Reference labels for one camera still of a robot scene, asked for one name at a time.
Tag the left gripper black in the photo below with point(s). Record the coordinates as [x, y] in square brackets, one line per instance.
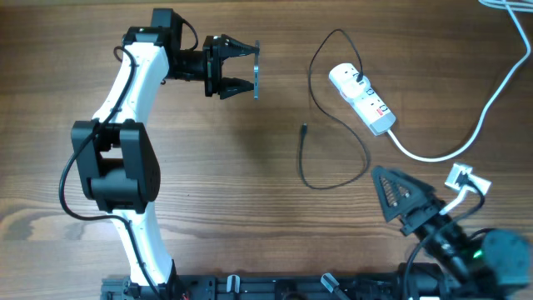
[212, 65]

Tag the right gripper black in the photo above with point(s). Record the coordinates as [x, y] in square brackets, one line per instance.
[415, 197]

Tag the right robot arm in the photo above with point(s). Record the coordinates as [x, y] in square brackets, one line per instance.
[447, 263]

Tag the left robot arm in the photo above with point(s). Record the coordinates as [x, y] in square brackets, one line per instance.
[113, 173]

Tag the white charger adapter plug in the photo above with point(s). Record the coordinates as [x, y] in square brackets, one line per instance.
[352, 89]

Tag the white power strip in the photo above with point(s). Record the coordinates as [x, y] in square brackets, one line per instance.
[370, 108]

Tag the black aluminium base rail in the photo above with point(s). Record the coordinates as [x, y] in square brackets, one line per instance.
[235, 287]

